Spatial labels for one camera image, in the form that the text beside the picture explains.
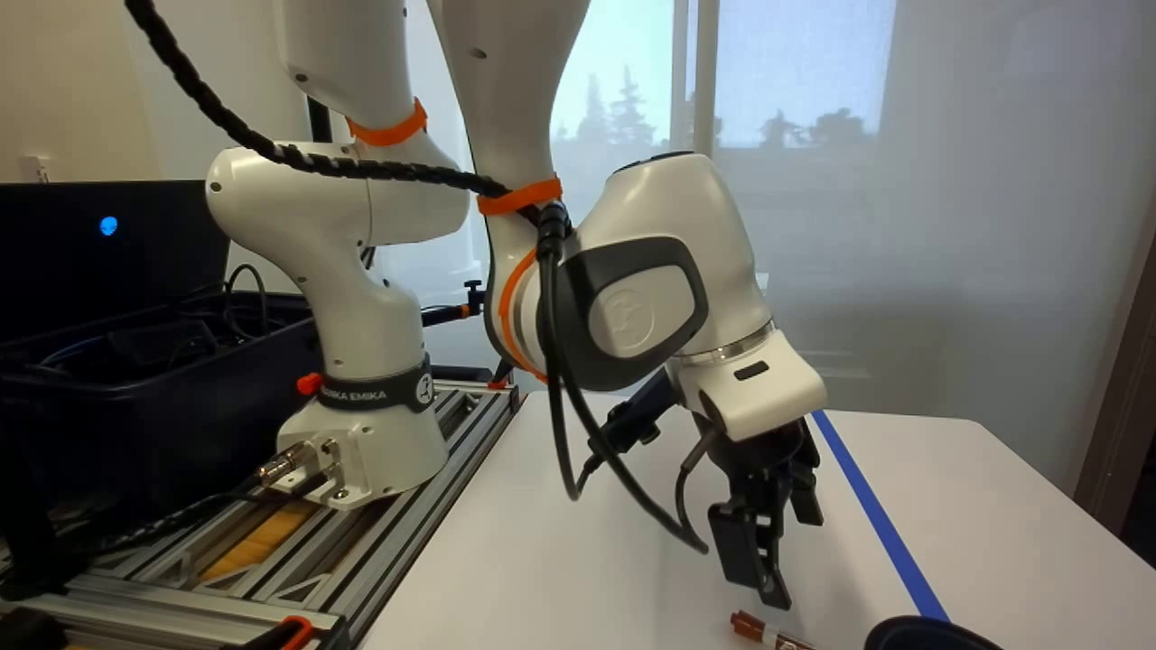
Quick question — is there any black monitor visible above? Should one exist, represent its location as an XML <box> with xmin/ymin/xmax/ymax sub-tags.
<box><xmin>0</xmin><ymin>177</ymin><xmax>236</xmax><ymax>351</ymax></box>

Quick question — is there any black storage bin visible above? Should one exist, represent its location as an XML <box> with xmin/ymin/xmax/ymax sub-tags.
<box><xmin>0</xmin><ymin>290</ymin><xmax>324</xmax><ymax>526</ymax></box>

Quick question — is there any dark teal speckled cup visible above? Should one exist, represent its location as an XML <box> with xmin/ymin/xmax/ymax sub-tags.
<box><xmin>860</xmin><ymin>614</ymin><xmax>1008</xmax><ymax>650</ymax></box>

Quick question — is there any long blue tape strip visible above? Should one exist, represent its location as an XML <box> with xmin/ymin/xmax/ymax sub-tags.
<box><xmin>808</xmin><ymin>410</ymin><xmax>954</xmax><ymax>630</ymax></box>

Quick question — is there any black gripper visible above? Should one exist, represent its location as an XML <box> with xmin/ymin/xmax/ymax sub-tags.
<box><xmin>700</xmin><ymin>413</ymin><xmax>832</xmax><ymax>614</ymax></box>

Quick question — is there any small red rail clamp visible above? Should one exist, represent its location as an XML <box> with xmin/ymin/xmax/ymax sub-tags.
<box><xmin>276</xmin><ymin>612</ymin><xmax>324</xmax><ymax>650</ymax></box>

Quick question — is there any orange cable strap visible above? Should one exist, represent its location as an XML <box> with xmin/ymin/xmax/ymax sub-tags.
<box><xmin>347</xmin><ymin>99</ymin><xmax>434</xmax><ymax>153</ymax></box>
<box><xmin>489</xmin><ymin>243</ymin><xmax>549</xmax><ymax>385</ymax></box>
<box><xmin>475</xmin><ymin>174</ymin><xmax>568</xmax><ymax>223</ymax></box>

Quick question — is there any grey window frame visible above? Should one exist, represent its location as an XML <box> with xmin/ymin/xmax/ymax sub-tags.
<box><xmin>670</xmin><ymin>0</ymin><xmax>725</xmax><ymax>158</ymax></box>

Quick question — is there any aluminium mounting rail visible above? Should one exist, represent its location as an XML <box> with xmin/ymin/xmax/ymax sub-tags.
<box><xmin>0</xmin><ymin>372</ymin><xmax>531</xmax><ymax>650</ymax></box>

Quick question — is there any red marker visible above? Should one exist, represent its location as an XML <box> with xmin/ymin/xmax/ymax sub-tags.
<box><xmin>725</xmin><ymin>606</ymin><xmax>816</xmax><ymax>650</ymax></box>

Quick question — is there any black braided cable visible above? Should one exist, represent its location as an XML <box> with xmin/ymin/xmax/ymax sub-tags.
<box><xmin>124</xmin><ymin>0</ymin><xmax>714</xmax><ymax>559</ymax></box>

